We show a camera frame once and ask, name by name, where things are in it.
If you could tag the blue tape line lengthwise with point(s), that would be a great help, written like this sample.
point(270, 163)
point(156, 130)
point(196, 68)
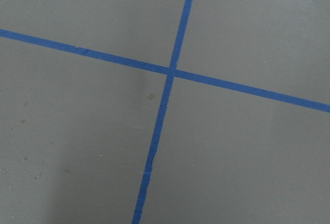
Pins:
point(148, 169)

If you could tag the blue tape line crosswise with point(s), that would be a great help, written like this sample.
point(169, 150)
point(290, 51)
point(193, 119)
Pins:
point(165, 70)

